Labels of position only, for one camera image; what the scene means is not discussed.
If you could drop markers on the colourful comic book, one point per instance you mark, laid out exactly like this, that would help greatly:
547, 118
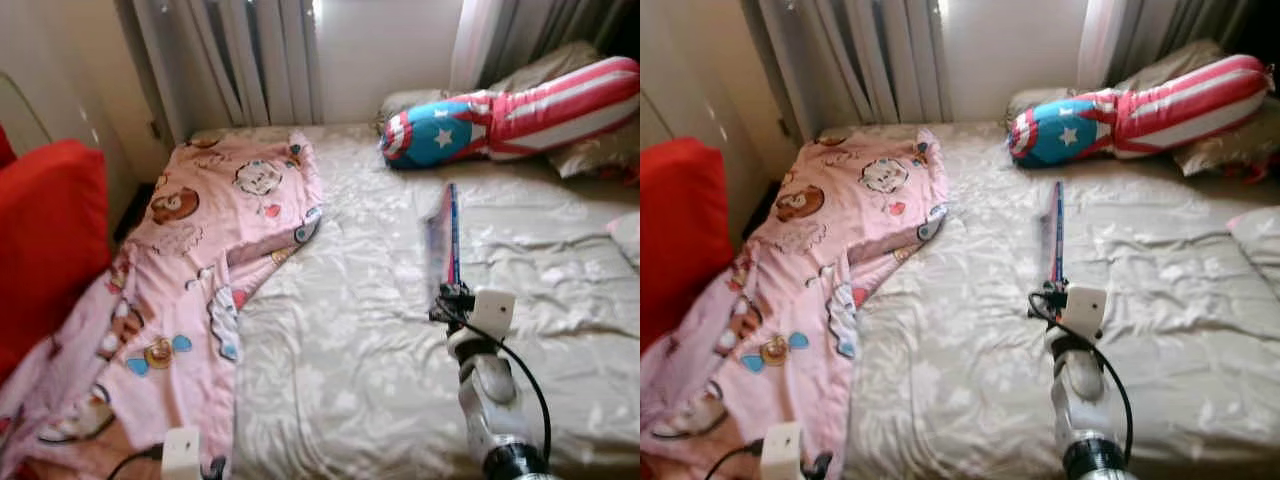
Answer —
1052, 235
440, 240

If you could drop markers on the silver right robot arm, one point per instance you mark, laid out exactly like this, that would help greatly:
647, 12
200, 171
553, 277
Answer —
1085, 400
490, 400

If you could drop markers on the bed with grey floral sheet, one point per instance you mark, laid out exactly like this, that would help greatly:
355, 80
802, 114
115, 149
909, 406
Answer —
380, 350
980, 350

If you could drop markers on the folded grey floral duvet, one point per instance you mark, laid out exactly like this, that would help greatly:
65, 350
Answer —
1258, 240
628, 235

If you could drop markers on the grey floral pillow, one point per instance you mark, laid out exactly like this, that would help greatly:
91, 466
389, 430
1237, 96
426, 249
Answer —
1030, 100
405, 102
545, 68
1170, 65

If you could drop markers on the pink cartoon print blanket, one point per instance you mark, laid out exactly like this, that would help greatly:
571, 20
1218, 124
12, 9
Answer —
200, 260
810, 260

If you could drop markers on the star and stripes bolster pillow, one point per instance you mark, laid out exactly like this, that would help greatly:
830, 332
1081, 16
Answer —
1190, 100
560, 105

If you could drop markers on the large red covered cushion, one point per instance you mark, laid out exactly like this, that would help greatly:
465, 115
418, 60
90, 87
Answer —
685, 240
50, 250

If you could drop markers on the grey pleated curtain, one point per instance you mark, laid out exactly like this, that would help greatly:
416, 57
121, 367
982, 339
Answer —
230, 60
850, 60
480, 45
1105, 45

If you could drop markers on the slim red covered cushion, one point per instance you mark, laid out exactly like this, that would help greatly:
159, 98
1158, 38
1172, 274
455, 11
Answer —
6, 150

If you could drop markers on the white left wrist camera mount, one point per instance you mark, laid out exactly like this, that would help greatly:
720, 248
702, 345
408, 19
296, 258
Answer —
782, 452
182, 455

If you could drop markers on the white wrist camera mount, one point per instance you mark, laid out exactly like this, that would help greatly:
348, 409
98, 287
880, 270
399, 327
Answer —
782, 452
182, 455
495, 312
1085, 310

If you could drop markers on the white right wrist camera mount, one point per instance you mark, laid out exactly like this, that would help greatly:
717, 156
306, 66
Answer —
495, 312
1085, 310

